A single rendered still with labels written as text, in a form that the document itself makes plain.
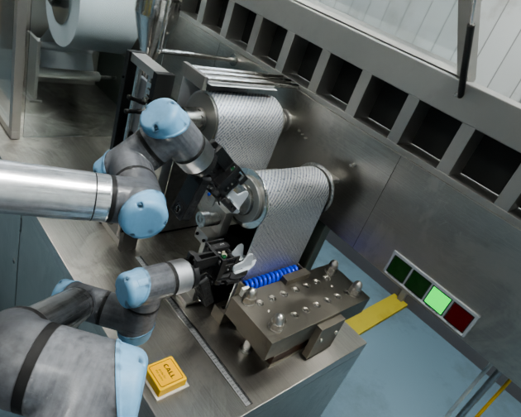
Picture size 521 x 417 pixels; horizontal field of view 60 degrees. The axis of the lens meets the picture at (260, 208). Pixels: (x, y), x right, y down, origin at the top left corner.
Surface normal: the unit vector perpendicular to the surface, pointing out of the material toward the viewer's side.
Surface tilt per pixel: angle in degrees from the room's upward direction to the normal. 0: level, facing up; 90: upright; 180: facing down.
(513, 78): 90
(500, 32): 90
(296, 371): 0
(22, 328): 13
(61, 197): 65
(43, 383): 50
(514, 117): 90
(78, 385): 38
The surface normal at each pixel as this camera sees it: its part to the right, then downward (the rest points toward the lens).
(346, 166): -0.72, 0.13
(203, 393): 0.31, -0.82
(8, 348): 0.04, -0.57
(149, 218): 0.36, 0.58
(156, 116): -0.35, -0.43
